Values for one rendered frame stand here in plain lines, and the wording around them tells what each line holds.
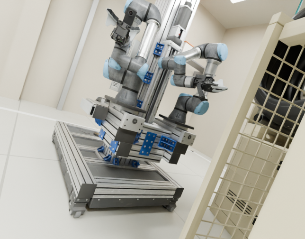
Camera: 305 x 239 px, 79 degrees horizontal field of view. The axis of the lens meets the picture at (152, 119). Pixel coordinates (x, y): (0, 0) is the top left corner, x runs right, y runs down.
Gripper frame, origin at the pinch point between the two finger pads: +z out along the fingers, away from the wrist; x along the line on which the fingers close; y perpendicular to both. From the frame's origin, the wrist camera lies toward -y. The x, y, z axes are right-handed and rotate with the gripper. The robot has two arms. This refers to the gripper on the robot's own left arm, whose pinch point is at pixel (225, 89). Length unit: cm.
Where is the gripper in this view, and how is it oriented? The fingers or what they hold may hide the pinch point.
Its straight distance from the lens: 114.1
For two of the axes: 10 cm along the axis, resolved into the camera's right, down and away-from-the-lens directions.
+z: 8.1, 2.2, -5.4
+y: 4.2, -8.7, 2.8
